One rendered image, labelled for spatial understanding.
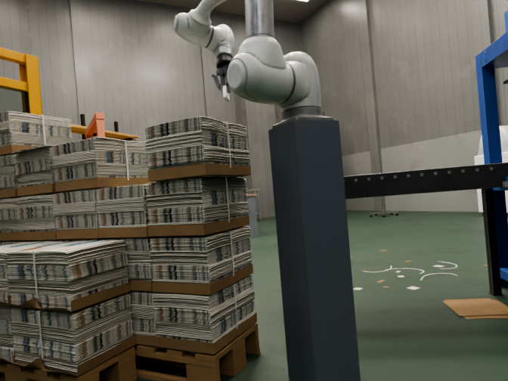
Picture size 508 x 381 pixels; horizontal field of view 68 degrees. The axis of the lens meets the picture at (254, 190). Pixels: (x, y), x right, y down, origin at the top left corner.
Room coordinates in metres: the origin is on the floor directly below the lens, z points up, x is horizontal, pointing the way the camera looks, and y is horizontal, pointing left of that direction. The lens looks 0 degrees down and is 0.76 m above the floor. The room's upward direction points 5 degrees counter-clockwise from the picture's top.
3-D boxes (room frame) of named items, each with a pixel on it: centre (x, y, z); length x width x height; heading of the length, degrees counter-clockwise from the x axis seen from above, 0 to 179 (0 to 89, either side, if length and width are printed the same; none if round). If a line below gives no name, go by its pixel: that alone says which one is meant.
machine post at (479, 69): (2.53, -1.60, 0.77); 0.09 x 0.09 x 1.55; 81
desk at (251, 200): (6.92, 0.46, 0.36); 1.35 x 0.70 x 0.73; 14
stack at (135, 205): (1.89, 0.63, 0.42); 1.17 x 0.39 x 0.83; 63
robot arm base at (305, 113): (1.49, -0.23, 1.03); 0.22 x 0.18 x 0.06; 116
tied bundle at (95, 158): (1.94, 0.75, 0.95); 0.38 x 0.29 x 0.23; 155
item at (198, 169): (1.57, 0.27, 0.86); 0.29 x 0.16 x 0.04; 63
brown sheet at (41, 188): (2.08, 1.02, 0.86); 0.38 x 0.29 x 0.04; 152
